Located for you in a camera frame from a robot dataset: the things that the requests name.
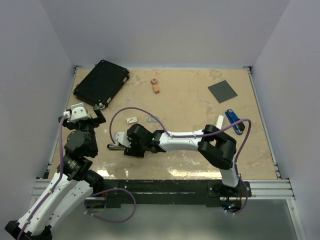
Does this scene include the grey metal stapler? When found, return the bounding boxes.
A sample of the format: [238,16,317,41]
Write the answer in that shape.
[107,143,126,151]

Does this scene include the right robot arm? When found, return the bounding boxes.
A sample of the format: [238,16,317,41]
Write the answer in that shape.
[116,124,241,197]

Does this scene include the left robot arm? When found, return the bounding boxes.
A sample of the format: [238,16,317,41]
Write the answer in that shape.
[5,103,106,240]

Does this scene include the blue stapler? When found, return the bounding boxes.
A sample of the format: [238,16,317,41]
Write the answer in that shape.
[225,109,245,136]

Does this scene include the black hard case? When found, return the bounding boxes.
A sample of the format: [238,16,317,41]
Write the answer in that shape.
[73,59,130,109]

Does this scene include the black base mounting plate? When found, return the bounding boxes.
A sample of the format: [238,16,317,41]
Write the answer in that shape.
[92,179,252,211]

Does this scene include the plain wooden block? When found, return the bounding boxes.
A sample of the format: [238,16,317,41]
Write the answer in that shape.
[152,84,160,94]

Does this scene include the wooden cube with circle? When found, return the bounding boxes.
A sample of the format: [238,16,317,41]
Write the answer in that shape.
[150,78,158,85]

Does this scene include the grey studded baseplate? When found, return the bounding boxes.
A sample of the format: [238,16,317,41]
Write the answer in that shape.
[208,80,238,103]

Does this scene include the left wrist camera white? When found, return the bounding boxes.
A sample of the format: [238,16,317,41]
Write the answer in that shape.
[63,102,91,123]

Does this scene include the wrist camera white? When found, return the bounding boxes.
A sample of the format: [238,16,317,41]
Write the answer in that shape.
[114,131,131,148]
[63,102,91,123]

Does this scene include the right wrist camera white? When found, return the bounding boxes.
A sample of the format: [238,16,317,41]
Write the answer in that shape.
[114,131,131,148]

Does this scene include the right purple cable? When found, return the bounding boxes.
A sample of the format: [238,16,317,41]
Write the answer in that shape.
[109,106,253,216]

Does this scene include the aluminium frame rail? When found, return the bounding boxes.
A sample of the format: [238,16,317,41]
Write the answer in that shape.
[31,179,296,201]

